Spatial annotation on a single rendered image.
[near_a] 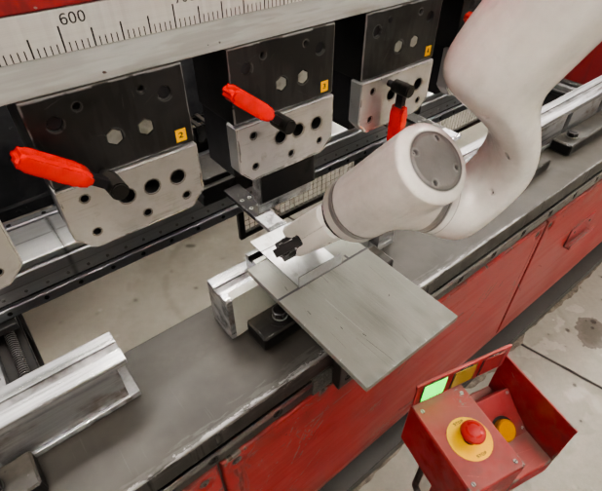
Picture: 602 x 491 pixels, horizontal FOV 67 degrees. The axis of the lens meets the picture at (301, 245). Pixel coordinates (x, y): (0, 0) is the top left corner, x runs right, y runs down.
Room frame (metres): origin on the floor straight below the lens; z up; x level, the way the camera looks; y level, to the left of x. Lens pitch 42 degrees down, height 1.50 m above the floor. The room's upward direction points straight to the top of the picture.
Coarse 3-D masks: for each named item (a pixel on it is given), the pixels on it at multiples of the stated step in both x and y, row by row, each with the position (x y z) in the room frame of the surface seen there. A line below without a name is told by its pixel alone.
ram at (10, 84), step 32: (0, 0) 0.37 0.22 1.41; (32, 0) 0.38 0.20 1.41; (64, 0) 0.39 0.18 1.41; (96, 0) 0.41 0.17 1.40; (320, 0) 0.56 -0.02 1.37; (352, 0) 0.59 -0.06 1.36; (384, 0) 0.62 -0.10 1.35; (160, 32) 0.44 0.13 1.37; (192, 32) 0.46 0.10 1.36; (224, 32) 0.48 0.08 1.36; (256, 32) 0.50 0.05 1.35; (32, 64) 0.37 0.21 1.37; (64, 64) 0.38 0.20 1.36; (96, 64) 0.40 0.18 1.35; (128, 64) 0.42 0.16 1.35; (160, 64) 0.44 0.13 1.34; (0, 96) 0.35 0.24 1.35; (32, 96) 0.36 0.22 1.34
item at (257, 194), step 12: (312, 156) 0.59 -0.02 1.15; (288, 168) 0.57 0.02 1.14; (300, 168) 0.58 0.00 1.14; (312, 168) 0.59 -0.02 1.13; (252, 180) 0.55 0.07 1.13; (264, 180) 0.54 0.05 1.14; (276, 180) 0.55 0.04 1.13; (288, 180) 0.57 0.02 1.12; (300, 180) 0.58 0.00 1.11; (312, 180) 0.59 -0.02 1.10; (264, 192) 0.54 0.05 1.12; (276, 192) 0.55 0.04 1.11; (288, 192) 0.58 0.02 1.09; (300, 192) 0.59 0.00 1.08; (264, 204) 0.55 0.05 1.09; (276, 204) 0.56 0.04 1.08
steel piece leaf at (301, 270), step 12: (264, 252) 0.54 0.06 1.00; (312, 252) 0.54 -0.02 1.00; (324, 252) 0.54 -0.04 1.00; (276, 264) 0.51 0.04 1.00; (288, 264) 0.51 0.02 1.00; (300, 264) 0.51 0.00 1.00; (312, 264) 0.51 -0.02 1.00; (324, 264) 0.50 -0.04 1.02; (336, 264) 0.51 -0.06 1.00; (288, 276) 0.49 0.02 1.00; (300, 276) 0.47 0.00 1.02; (312, 276) 0.48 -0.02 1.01
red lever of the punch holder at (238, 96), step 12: (228, 84) 0.45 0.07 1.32; (228, 96) 0.44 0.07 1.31; (240, 96) 0.44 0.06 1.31; (252, 96) 0.45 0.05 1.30; (252, 108) 0.45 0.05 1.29; (264, 108) 0.46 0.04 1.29; (264, 120) 0.46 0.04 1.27; (276, 120) 0.47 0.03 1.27; (288, 120) 0.48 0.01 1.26; (288, 132) 0.47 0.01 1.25
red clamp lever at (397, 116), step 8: (392, 80) 0.63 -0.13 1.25; (400, 80) 0.62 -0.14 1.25; (392, 88) 0.62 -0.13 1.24; (400, 88) 0.61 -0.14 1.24; (408, 88) 0.60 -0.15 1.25; (400, 96) 0.61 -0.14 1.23; (408, 96) 0.60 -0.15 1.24; (400, 104) 0.61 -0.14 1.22; (392, 112) 0.61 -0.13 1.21; (400, 112) 0.61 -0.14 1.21; (392, 120) 0.61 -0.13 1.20; (400, 120) 0.60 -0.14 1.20; (392, 128) 0.61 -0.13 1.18; (400, 128) 0.60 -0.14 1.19; (392, 136) 0.61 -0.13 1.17
